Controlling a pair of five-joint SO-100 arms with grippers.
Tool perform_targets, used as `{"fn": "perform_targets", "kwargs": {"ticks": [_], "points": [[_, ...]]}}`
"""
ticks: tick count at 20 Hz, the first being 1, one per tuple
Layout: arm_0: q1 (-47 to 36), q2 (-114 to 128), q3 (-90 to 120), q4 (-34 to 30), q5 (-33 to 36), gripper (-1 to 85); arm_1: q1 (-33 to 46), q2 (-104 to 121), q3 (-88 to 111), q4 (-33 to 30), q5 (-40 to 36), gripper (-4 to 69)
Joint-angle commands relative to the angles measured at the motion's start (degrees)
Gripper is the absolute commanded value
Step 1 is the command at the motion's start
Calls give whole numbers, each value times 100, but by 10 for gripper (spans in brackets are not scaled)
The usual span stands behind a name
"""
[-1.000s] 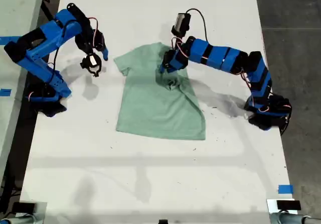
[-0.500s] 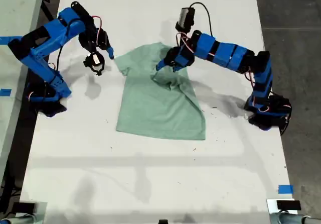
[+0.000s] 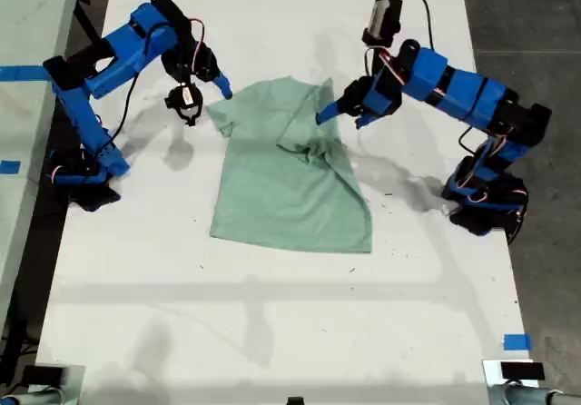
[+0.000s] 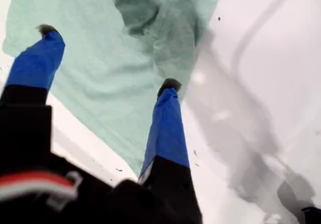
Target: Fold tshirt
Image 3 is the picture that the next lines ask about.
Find black box on white plate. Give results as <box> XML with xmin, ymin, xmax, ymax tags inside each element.
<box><xmin>499</xmin><ymin>361</ymin><xmax>546</xmax><ymax>381</ymax></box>

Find grey pipe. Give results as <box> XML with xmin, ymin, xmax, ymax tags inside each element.
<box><xmin>0</xmin><ymin>387</ymin><xmax>63</xmax><ymax>405</ymax></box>
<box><xmin>487</xmin><ymin>382</ymin><xmax>581</xmax><ymax>405</ymax></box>

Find shiny metal plate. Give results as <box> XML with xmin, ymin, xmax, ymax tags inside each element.
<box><xmin>34</xmin><ymin>363</ymin><xmax>87</xmax><ymax>405</ymax></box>

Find camera's black cable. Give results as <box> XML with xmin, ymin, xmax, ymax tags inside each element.
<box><xmin>390</xmin><ymin>0</ymin><xmax>437</xmax><ymax>53</ymax></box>
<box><xmin>104</xmin><ymin>71</ymin><xmax>145</xmax><ymax>147</ymax></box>

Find square blue tape piece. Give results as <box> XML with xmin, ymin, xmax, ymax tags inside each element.
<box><xmin>503</xmin><ymin>333</ymin><xmax>532</xmax><ymax>351</ymax></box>

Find pale side table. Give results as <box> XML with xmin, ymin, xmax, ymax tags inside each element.
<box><xmin>0</xmin><ymin>0</ymin><xmax>84</xmax><ymax>333</ymax></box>

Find black stand leg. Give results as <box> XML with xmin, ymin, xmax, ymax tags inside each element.
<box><xmin>74</xmin><ymin>0</ymin><xmax>102</xmax><ymax>52</ymax></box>

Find long blue tape strip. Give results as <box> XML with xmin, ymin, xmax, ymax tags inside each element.
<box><xmin>0</xmin><ymin>65</ymin><xmax>56</xmax><ymax>83</ymax></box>

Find gripper's black camera box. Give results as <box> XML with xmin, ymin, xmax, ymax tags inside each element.
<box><xmin>163</xmin><ymin>83</ymin><xmax>202</xmax><ymax>128</ymax></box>
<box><xmin>361</xmin><ymin>0</ymin><xmax>404</xmax><ymax>46</ymax></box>

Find black box on metal plate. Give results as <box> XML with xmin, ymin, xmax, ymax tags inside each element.
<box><xmin>21</xmin><ymin>365</ymin><xmax>65</xmax><ymax>387</ymax></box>

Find pale green T-shirt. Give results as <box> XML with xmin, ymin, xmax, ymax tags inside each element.
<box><xmin>204</xmin><ymin>76</ymin><xmax>374</xmax><ymax>254</ymax></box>

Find white plate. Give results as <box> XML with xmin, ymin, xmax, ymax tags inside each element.
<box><xmin>482</xmin><ymin>358</ymin><xmax>547</xmax><ymax>387</ymax></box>

